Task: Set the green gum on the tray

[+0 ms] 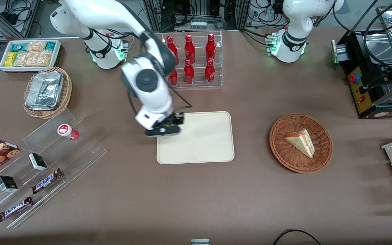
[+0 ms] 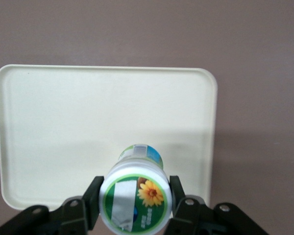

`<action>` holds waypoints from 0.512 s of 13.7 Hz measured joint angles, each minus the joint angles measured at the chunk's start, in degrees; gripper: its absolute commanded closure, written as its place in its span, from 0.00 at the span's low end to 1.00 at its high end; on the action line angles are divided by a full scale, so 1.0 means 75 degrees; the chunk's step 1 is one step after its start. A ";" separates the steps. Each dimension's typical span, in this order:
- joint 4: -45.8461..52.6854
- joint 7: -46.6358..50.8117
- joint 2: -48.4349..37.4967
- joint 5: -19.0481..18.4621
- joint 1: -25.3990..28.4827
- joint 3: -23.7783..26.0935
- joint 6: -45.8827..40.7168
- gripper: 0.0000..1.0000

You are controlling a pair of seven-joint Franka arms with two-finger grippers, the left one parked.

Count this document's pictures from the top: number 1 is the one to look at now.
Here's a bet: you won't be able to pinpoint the red lid yogurt cup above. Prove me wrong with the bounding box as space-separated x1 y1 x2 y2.
57 124 80 141

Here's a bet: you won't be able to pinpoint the red cola bottle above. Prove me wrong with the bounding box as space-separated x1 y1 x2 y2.
166 35 180 66
205 33 216 63
167 68 179 86
184 34 196 64
205 60 216 86
184 59 195 85

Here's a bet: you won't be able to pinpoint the yellow snack bar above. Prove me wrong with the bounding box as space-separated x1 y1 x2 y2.
4 51 17 67

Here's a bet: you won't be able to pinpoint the stacked aluminium foil trays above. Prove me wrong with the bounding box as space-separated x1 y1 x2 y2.
24 71 65 111

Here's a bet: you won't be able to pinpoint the coiled grey cable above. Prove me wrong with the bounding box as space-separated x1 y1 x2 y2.
213 17 228 30

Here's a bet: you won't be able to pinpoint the small black box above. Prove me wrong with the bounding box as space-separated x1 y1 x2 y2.
28 152 48 171
0 175 19 193

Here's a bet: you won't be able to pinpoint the round brown wicker basket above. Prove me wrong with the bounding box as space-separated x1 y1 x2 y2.
269 113 334 174

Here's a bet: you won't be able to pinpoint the wrapped sandwich wedge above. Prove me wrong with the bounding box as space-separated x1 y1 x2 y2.
284 128 315 159

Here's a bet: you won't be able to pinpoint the clear acrylic stepped display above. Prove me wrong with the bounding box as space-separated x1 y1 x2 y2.
0 108 108 229

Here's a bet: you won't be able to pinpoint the black floor cable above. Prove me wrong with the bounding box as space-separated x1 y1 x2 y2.
273 229 323 245

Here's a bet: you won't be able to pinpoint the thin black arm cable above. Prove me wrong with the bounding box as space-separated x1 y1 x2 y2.
128 80 193 118

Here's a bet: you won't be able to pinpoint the light wicker basket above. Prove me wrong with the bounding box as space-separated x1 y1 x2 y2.
23 66 72 119

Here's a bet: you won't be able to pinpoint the black machine with yellow panel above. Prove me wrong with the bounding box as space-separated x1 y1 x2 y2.
331 0 392 120

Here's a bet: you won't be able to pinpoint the clear acrylic bottle rack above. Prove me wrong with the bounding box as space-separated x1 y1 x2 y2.
161 30 223 90

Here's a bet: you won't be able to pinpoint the snickers bar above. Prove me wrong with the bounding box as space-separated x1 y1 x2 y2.
31 168 63 194
0 196 33 222

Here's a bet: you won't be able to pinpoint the white rectangular snack bin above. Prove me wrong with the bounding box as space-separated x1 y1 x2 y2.
0 39 62 73

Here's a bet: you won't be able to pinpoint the small rice cracker bag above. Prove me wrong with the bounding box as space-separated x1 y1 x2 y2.
26 41 47 52

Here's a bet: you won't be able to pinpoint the large rice cracker bag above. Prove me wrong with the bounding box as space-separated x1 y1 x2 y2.
13 50 53 67

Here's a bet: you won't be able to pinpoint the beige plastic tray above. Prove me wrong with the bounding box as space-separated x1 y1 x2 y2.
156 111 235 165

